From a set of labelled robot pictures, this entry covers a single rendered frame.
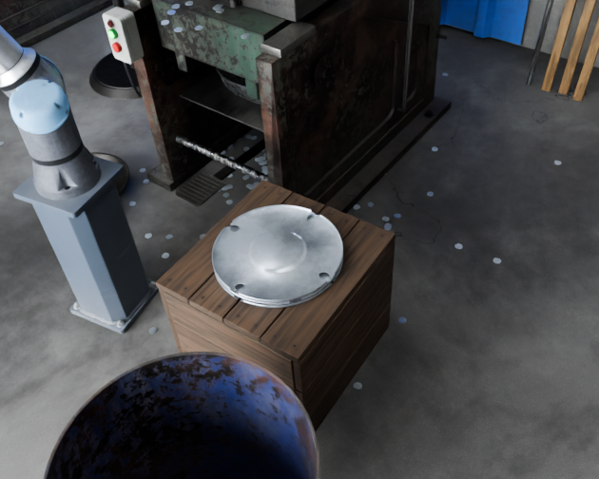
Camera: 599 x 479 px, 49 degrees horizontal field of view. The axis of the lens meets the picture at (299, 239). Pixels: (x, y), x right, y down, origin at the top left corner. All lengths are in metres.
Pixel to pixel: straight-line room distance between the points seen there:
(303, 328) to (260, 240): 0.25
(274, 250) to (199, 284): 0.18
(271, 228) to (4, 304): 0.89
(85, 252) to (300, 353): 0.63
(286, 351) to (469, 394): 0.55
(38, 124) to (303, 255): 0.62
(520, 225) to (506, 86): 0.77
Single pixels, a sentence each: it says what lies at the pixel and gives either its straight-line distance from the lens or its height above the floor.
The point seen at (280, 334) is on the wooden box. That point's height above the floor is 0.35.
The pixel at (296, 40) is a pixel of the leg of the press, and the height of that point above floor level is 0.64.
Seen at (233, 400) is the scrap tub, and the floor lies 0.34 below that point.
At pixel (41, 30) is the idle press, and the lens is 3.32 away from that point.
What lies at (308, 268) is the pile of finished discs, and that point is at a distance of 1.41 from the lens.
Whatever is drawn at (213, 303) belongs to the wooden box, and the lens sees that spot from 1.40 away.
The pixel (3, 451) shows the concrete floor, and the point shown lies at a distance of 1.77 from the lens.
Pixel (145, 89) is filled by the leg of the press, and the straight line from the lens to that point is 2.03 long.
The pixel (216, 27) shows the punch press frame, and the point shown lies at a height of 0.62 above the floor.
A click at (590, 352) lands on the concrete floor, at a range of 1.83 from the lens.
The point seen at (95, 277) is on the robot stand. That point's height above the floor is 0.21.
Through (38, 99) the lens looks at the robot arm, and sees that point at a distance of 1.50.
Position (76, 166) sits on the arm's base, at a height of 0.51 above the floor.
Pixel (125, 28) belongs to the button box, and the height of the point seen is 0.60.
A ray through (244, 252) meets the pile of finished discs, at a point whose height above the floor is 0.37.
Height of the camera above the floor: 1.42
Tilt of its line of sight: 46 degrees down
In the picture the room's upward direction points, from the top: 4 degrees counter-clockwise
